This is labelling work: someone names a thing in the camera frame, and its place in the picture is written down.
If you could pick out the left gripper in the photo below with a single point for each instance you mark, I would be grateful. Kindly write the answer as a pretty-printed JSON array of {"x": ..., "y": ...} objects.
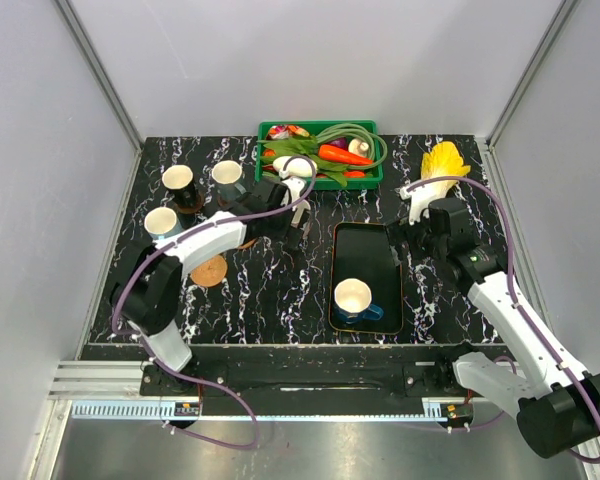
[{"x": 294, "y": 234}]

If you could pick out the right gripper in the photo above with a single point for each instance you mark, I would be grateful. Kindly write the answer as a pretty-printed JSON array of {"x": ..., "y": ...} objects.
[{"x": 399, "y": 231}]

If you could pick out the light brown wooden coaster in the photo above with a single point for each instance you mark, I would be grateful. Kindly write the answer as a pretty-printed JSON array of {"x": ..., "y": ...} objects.
[{"x": 247, "y": 244}]

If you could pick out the dark blue cup front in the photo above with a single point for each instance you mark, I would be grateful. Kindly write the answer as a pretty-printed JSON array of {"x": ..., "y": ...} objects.
[{"x": 354, "y": 302}]

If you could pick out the grey blue cup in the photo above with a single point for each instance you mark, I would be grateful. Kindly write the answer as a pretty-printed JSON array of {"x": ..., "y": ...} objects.
[{"x": 228, "y": 176}]

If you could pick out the woven rattan coaster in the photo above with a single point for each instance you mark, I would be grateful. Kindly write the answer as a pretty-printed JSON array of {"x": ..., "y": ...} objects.
[{"x": 210, "y": 273}]

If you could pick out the white cup dark body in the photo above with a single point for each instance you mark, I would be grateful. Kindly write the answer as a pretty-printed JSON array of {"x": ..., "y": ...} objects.
[{"x": 179, "y": 178}]

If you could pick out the light blue cup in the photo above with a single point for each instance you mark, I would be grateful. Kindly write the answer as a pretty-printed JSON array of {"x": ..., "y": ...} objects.
[{"x": 162, "y": 223}]

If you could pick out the pink cup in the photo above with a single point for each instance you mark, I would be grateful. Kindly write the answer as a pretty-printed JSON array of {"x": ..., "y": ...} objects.
[{"x": 301, "y": 215}]

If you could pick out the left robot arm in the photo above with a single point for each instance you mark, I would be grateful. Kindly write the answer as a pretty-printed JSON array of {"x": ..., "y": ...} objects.
[{"x": 147, "y": 284}]

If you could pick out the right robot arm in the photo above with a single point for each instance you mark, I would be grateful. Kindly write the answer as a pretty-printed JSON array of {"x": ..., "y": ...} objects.
[{"x": 555, "y": 401}]

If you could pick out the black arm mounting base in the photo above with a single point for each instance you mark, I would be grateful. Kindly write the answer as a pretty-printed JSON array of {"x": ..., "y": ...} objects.
[{"x": 313, "y": 380}]

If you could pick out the black serving tray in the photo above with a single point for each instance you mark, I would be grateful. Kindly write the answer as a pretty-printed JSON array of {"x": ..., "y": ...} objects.
[{"x": 362, "y": 251}]

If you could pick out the green plastic vegetable tray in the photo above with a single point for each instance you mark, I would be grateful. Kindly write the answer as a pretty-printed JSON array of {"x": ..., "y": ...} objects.
[{"x": 373, "y": 176}]

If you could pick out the white radish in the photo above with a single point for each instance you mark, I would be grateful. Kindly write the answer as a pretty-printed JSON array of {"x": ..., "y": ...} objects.
[{"x": 298, "y": 166}]

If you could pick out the yellow napa cabbage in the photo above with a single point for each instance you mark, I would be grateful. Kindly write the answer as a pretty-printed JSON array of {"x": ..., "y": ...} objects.
[{"x": 443, "y": 160}]

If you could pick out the orange carrot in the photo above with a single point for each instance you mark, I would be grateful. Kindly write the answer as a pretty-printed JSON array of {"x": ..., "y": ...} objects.
[{"x": 335, "y": 154}]

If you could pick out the leafy green vegetable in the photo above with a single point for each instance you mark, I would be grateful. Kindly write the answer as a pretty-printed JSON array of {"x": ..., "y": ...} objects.
[{"x": 327, "y": 171}]

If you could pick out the white mushroom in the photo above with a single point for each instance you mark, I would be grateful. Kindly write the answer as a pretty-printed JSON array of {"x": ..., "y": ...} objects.
[{"x": 359, "y": 147}]

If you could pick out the purple onion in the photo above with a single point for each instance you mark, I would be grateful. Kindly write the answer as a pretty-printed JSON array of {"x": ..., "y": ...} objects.
[{"x": 341, "y": 143}]

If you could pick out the colourful snack packet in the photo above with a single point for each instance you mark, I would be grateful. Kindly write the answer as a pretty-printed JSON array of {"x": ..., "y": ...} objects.
[{"x": 286, "y": 131}]

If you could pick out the green long beans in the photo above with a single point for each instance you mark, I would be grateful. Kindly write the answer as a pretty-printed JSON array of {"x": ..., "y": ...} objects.
[{"x": 378, "y": 147}]

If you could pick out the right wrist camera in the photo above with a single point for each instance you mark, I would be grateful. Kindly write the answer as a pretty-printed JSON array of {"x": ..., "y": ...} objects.
[{"x": 419, "y": 197}]

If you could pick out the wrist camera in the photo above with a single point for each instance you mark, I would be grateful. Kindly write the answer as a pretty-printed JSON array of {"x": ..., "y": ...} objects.
[
  {"x": 419, "y": 197},
  {"x": 295, "y": 188}
]

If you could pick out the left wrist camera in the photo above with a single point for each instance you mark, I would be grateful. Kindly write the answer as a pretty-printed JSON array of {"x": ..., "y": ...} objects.
[{"x": 295, "y": 188}]

